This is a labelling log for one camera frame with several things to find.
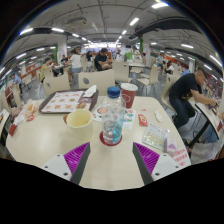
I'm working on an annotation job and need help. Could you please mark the small purple-white sachet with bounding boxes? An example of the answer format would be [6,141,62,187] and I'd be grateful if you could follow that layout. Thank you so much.
[163,136,178,154]

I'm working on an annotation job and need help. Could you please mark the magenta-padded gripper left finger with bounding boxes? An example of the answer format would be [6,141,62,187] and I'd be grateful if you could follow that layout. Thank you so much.
[40,142,92,185]

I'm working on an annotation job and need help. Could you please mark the small red box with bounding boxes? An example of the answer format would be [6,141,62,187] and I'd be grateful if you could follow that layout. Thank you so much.
[8,123,18,137]

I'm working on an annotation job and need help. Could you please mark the ceiling air conditioner unit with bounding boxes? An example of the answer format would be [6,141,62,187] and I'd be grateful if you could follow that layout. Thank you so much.
[64,17,88,28]

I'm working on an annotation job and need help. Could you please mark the clear plastic wipe packet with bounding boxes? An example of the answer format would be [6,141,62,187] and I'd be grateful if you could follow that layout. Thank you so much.
[141,122,171,152]

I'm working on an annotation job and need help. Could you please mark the red ketchup sachet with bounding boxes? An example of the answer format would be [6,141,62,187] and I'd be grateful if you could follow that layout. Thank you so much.
[137,113,149,127]

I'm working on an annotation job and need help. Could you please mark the neighbouring beige table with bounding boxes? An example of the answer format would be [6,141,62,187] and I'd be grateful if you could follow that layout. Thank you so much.
[194,101,224,148]

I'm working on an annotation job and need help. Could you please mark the clear blue-capped water bottle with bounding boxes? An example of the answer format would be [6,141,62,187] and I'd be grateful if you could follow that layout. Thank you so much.
[99,86,127,145]

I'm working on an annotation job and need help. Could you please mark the red-lettered table sticker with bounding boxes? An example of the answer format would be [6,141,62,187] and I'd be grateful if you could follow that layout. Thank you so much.
[169,146,192,168]

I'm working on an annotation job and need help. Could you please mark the flat round red coaster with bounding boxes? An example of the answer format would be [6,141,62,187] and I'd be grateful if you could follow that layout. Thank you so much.
[99,130,123,147]

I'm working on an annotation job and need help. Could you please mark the white tissue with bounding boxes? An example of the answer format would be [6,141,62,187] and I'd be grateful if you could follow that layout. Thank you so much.
[82,84,98,98]

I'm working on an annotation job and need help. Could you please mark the beige chair with round hole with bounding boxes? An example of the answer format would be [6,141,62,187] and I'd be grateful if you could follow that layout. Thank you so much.
[77,68,116,96]
[43,73,72,98]

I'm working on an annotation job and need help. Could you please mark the ceiling lights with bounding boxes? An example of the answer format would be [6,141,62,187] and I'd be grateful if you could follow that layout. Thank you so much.
[0,1,224,81]

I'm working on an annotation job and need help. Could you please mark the cream ceramic mug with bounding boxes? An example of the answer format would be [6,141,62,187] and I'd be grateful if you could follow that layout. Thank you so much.
[62,109,94,141]

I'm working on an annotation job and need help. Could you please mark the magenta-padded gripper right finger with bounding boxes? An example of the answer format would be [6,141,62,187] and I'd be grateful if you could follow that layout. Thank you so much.
[131,142,184,186]

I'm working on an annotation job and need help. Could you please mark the red paper cup with lid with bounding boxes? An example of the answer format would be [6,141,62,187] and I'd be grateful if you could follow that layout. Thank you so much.
[120,82,139,109]

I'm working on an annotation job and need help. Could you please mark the brown food tray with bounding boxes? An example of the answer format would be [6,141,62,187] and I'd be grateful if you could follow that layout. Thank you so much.
[38,89,100,115]

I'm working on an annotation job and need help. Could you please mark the crumpled white napkin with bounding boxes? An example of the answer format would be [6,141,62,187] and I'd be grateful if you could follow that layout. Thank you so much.
[154,109,164,123]

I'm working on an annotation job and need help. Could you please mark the colourful printed sticker sheet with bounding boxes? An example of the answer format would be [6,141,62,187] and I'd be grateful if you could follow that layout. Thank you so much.
[91,105,137,132]

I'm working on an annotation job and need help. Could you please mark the person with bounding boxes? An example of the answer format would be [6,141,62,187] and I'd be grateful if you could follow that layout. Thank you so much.
[94,47,113,72]
[39,57,54,83]
[11,73,23,96]
[168,67,218,129]
[68,49,83,83]
[163,59,174,76]

